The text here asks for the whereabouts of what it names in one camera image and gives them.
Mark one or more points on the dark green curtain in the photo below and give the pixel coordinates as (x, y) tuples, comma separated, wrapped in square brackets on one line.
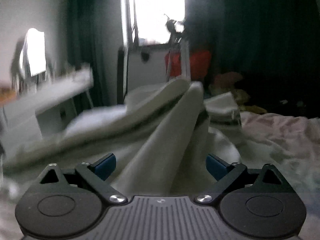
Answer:
[(273, 44)]

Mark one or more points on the yellow plush toy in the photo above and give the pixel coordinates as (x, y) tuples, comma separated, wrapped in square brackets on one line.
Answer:
[(233, 82)]

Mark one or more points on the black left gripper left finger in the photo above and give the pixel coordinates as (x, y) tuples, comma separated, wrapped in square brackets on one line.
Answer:
[(95, 177)]

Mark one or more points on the white metal tripod stand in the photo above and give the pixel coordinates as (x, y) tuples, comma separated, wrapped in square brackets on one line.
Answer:
[(178, 43)]

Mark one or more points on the white zip hoodie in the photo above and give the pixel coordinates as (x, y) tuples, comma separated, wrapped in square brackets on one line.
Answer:
[(161, 137)]

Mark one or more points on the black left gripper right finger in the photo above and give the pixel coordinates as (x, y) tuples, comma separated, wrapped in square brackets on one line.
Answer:
[(229, 177)]

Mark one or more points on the white wall shelf desk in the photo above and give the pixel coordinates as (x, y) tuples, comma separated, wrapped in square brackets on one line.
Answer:
[(45, 112)]

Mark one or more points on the pastel wrinkled bed sheet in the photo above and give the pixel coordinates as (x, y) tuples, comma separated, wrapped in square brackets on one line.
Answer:
[(292, 144)]

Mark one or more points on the bright round mirror lamp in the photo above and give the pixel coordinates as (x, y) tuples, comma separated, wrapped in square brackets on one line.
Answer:
[(32, 60)]

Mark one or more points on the red bag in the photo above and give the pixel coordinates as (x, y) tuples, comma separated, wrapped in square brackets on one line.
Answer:
[(199, 63)]

